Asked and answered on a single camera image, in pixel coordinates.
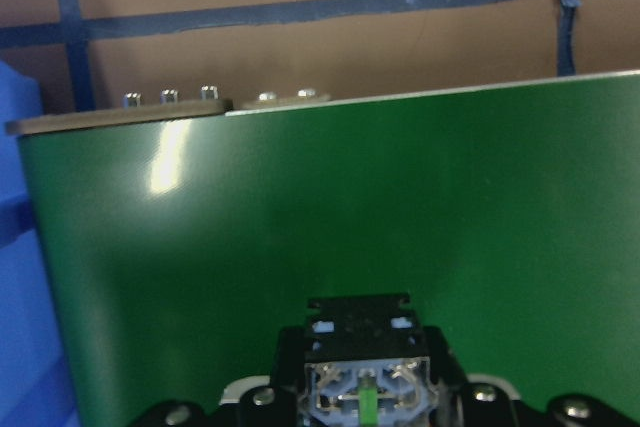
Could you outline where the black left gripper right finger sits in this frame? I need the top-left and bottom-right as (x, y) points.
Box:
(424, 326), (639, 427)

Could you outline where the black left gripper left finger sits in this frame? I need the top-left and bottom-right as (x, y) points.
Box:
(129, 327), (307, 426)

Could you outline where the green conveyor belt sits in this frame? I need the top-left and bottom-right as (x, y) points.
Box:
(18, 73), (639, 426)

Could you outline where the blue left plastic bin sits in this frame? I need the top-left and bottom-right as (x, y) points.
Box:
(0, 60), (81, 427)

